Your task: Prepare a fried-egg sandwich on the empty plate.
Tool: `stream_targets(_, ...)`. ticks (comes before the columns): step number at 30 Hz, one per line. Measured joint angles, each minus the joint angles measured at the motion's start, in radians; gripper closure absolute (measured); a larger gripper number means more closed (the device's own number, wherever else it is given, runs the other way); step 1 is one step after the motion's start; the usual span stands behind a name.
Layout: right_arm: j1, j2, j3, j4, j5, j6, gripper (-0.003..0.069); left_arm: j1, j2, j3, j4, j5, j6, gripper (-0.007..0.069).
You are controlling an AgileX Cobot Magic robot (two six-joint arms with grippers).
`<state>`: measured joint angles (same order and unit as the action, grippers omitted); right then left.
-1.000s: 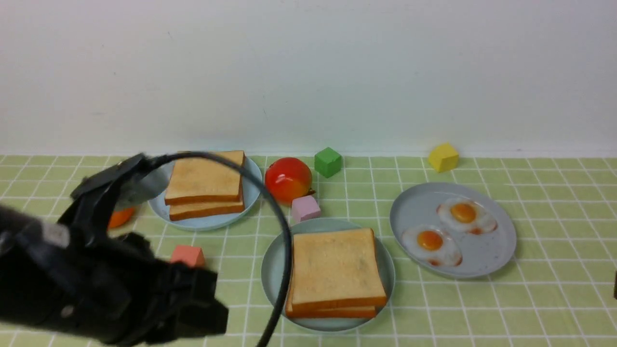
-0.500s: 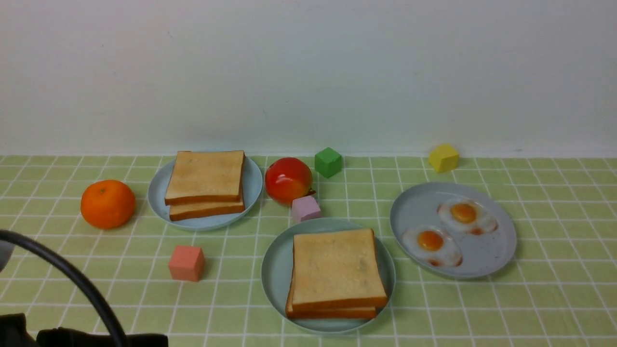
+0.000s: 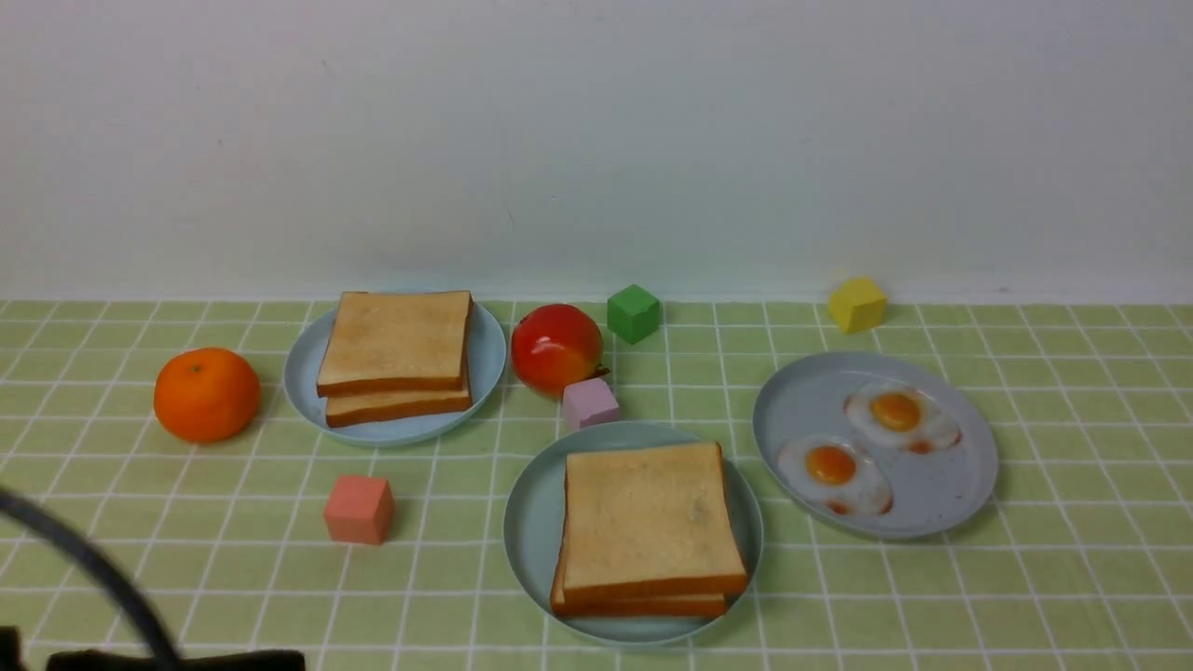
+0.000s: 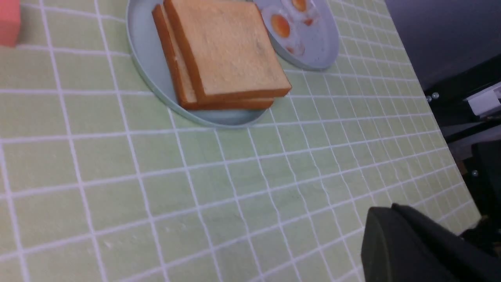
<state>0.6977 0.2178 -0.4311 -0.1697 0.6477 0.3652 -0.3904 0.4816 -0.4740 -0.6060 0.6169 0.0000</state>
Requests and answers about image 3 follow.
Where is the red apple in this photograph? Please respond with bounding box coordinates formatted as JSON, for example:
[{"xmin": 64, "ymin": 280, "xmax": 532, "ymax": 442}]
[{"xmin": 511, "ymin": 303, "xmax": 610, "ymax": 400}]

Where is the orange mandarin fruit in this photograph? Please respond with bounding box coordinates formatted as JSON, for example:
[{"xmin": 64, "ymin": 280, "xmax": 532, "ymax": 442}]
[{"xmin": 153, "ymin": 347, "xmax": 262, "ymax": 445}]

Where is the right fried egg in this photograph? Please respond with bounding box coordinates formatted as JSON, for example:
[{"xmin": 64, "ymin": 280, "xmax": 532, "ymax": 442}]
[{"xmin": 843, "ymin": 381, "xmax": 963, "ymax": 455}]

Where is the light blue bread plate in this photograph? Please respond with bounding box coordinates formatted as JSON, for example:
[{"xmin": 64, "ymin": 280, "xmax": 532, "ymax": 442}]
[{"xmin": 282, "ymin": 303, "xmax": 508, "ymax": 449}]

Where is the salmon cube block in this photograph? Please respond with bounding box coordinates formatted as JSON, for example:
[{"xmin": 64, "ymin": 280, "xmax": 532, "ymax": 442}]
[{"xmin": 323, "ymin": 474, "xmax": 396, "ymax": 544}]

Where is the fried egg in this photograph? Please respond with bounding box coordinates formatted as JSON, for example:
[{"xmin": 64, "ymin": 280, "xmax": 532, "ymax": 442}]
[
  {"xmin": 775, "ymin": 433, "xmax": 895, "ymax": 517},
  {"xmin": 843, "ymin": 381, "xmax": 963, "ymax": 455}
]

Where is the grey-blue egg plate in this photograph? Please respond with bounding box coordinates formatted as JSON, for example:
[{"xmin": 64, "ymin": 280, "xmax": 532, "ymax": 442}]
[{"xmin": 752, "ymin": 351, "xmax": 1000, "ymax": 540}]

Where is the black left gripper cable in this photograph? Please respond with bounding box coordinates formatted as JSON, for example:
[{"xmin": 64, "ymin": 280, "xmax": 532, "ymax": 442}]
[{"xmin": 0, "ymin": 486, "xmax": 183, "ymax": 664}]

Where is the left fried egg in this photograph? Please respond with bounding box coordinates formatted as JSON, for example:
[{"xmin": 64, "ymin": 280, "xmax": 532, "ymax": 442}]
[{"xmin": 775, "ymin": 433, "xmax": 895, "ymax": 517}]

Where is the green cube block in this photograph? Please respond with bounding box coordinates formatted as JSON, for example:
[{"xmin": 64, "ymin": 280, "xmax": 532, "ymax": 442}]
[{"xmin": 606, "ymin": 284, "xmax": 662, "ymax": 345}]

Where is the pink-lilac cube block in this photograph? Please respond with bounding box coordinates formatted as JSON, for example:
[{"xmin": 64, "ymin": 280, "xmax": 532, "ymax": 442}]
[{"xmin": 562, "ymin": 377, "xmax": 622, "ymax": 431}]

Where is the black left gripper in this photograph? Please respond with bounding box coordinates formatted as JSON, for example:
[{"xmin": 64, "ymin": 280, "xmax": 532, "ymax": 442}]
[{"xmin": 44, "ymin": 650, "xmax": 307, "ymax": 670}]

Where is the yellow cube block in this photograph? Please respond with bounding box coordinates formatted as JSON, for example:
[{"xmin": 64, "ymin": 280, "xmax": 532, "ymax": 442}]
[{"xmin": 828, "ymin": 276, "xmax": 889, "ymax": 333}]

